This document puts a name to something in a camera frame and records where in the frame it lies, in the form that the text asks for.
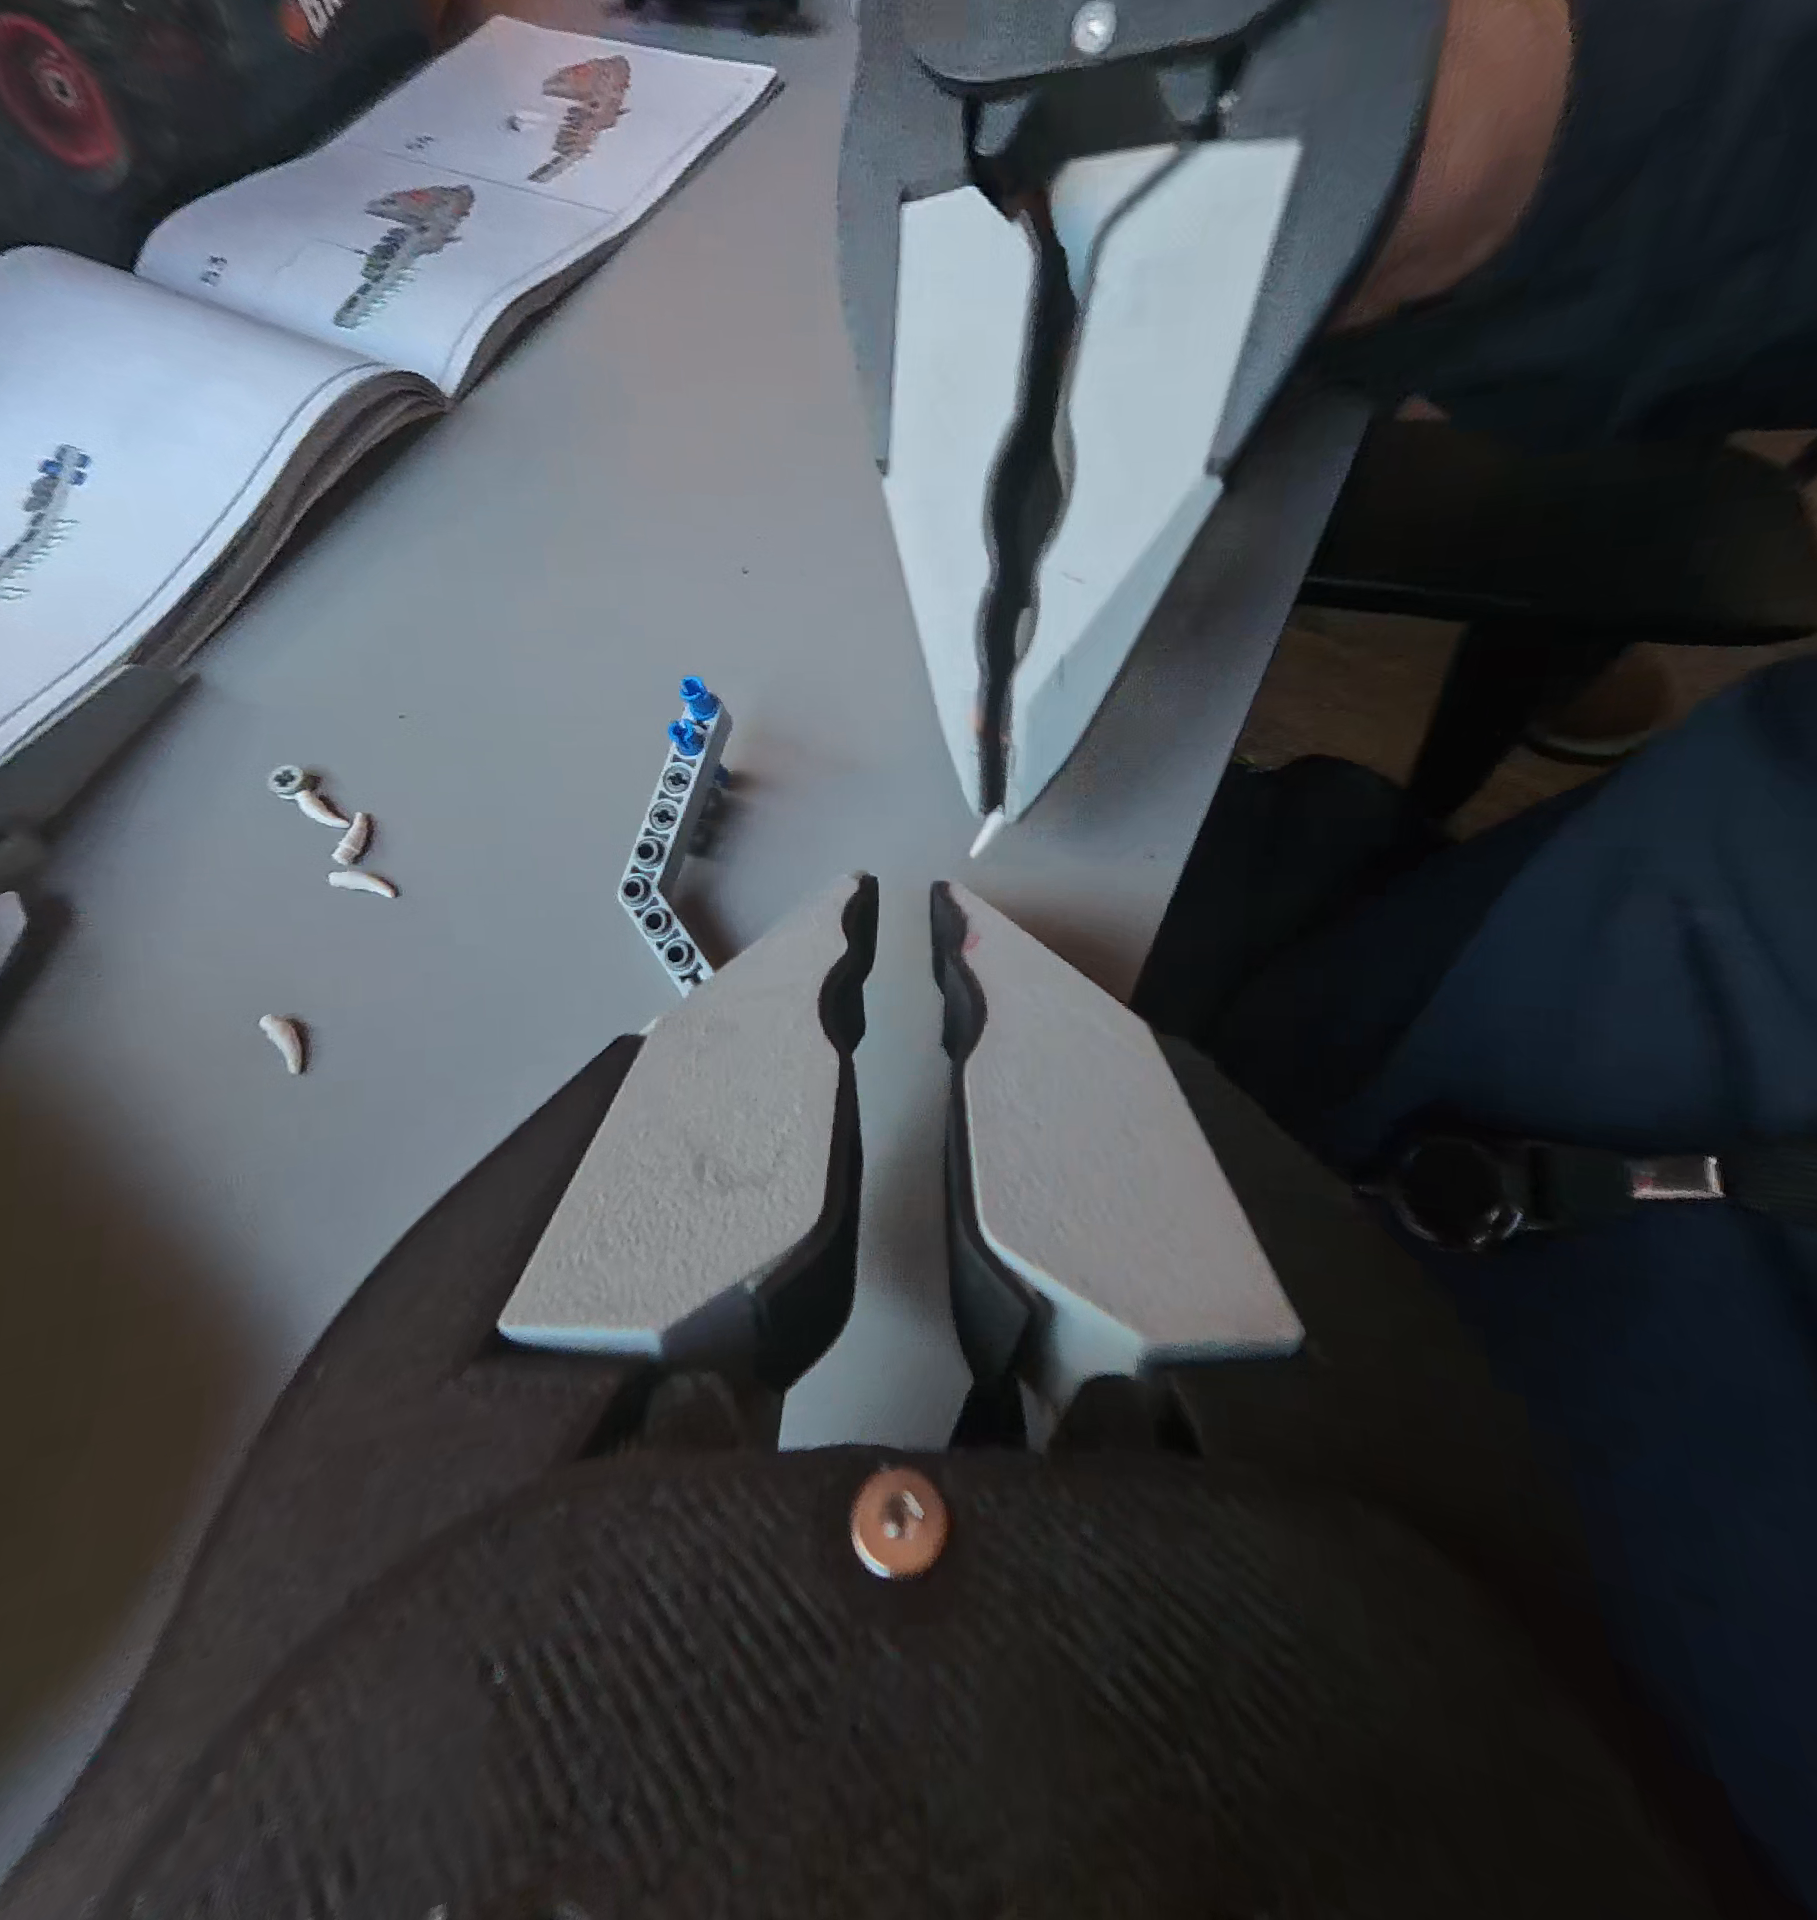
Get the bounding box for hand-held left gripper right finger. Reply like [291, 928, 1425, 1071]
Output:
[930, 878, 1306, 1396]

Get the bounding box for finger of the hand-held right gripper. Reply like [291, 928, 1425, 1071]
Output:
[999, 139, 1306, 825]
[882, 186, 1068, 825]

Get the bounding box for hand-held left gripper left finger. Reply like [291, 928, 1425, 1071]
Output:
[497, 872, 884, 1388]

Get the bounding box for person's right forearm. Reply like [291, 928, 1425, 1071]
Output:
[1312, 0, 1817, 453]

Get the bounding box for grey bent lego beam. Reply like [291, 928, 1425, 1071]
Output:
[615, 705, 736, 994]

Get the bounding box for open lego instruction booklet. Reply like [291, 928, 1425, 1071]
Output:
[0, 14, 783, 813]

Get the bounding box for black lego set box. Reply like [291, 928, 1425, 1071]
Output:
[0, 0, 446, 287]

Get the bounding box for black chair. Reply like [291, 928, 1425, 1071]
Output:
[1297, 421, 1817, 813]

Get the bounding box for black strap with buckle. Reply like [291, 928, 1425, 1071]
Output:
[1358, 1134, 1817, 1254]

